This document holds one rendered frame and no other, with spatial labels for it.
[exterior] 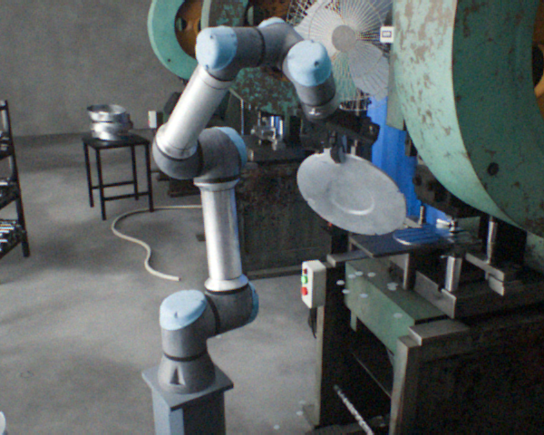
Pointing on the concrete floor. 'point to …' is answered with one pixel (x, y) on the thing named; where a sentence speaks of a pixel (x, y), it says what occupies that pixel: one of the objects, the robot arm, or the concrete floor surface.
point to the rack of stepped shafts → (0, 196)
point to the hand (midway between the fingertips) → (344, 159)
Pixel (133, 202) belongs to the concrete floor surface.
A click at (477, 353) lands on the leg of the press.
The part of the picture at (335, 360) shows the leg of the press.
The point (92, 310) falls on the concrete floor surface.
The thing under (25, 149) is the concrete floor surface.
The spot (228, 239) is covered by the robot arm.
